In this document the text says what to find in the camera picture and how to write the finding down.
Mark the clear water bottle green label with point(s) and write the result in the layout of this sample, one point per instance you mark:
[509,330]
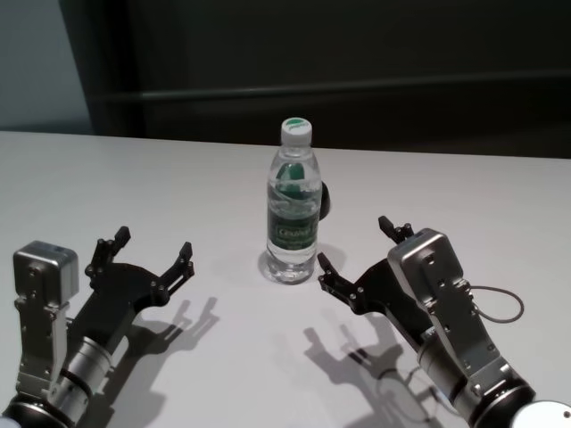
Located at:
[293,232]

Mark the grey horizontal wall rail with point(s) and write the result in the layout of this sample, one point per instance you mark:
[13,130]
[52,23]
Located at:
[357,93]

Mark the green YES button black base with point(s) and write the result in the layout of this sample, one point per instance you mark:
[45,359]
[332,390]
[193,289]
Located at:
[327,200]

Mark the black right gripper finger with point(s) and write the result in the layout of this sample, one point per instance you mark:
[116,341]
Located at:
[397,232]
[341,287]

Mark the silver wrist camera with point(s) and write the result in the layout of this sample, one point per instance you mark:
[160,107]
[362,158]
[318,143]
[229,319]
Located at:
[437,285]
[44,276]

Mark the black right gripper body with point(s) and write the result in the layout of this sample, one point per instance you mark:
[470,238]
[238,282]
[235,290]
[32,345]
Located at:
[379,294]

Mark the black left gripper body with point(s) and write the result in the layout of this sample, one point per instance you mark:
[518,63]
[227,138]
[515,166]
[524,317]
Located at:
[118,305]

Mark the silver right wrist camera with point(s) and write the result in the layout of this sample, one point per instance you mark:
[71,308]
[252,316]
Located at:
[437,285]

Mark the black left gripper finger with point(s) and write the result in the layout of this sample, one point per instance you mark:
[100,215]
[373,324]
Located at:
[105,255]
[178,276]

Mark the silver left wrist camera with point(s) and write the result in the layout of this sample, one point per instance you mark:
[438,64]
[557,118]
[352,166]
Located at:
[44,276]

